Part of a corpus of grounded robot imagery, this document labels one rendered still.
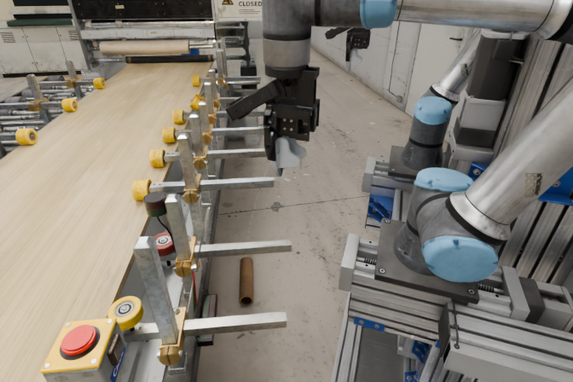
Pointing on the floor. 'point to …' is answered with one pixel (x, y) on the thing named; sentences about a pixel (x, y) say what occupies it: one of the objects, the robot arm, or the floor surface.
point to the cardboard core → (245, 281)
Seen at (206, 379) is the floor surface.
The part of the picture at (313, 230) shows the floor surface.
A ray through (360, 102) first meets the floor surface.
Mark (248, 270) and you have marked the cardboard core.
